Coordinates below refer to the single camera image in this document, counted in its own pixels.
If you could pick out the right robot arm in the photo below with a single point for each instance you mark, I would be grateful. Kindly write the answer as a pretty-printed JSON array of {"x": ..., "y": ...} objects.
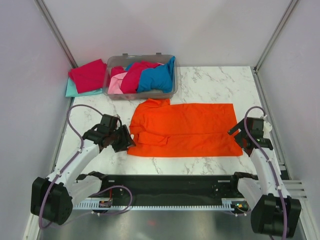
[{"x": 273, "y": 211}]

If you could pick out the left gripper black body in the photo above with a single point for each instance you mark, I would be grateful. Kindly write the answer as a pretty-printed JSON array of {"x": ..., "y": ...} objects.
[{"x": 117, "y": 134}]

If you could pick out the blue t shirt in bin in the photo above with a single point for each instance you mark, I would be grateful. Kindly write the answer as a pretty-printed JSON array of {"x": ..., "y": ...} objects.
[{"x": 159, "y": 78}]

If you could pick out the white slotted cable duct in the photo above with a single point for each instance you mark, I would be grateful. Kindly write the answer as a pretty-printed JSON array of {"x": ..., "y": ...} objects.
[{"x": 100, "y": 204}]

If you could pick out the clear plastic storage bin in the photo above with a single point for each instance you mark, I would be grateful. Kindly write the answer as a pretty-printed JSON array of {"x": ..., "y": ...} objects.
[{"x": 126, "y": 60}]

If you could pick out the folded magenta t shirt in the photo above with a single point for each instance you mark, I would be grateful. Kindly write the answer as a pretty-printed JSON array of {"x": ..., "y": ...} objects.
[{"x": 89, "y": 77}]

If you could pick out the left aluminium frame post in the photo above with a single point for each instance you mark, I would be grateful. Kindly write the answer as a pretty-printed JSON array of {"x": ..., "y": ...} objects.
[{"x": 56, "y": 32}]

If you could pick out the folded teal t shirt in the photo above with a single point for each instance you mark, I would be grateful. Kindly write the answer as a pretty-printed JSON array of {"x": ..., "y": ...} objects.
[{"x": 71, "y": 91}]

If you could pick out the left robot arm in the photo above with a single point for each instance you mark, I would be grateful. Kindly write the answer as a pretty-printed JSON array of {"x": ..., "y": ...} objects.
[{"x": 53, "y": 197}]

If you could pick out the orange t shirt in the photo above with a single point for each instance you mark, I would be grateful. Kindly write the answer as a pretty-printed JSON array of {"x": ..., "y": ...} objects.
[{"x": 164, "y": 130}]

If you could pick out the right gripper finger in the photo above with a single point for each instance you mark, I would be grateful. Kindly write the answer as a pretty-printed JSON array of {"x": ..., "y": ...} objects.
[
  {"x": 238, "y": 128},
  {"x": 242, "y": 140}
]

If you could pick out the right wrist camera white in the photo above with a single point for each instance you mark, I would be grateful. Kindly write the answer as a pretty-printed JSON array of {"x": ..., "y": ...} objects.
[{"x": 267, "y": 127}]

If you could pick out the magenta t shirt in bin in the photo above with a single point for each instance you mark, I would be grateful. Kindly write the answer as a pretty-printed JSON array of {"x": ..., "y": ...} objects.
[{"x": 131, "y": 81}]

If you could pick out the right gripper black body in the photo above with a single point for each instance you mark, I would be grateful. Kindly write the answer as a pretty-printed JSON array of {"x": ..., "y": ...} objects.
[{"x": 242, "y": 130}]

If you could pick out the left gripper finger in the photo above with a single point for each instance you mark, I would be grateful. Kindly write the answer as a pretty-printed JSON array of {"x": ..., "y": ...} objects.
[
  {"x": 126, "y": 137},
  {"x": 119, "y": 145}
]

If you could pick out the aluminium frame post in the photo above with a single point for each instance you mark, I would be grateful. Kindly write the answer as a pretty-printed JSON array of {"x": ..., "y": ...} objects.
[
  {"x": 276, "y": 33},
  {"x": 56, "y": 32}
]

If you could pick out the pink t shirt in bin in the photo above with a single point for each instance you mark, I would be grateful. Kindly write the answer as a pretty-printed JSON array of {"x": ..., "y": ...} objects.
[{"x": 115, "y": 84}]

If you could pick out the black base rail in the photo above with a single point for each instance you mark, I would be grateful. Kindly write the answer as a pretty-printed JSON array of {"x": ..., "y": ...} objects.
[{"x": 173, "y": 189}]

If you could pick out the right aluminium frame post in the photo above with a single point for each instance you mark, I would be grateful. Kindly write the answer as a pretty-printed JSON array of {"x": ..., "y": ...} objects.
[{"x": 276, "y": 33}]

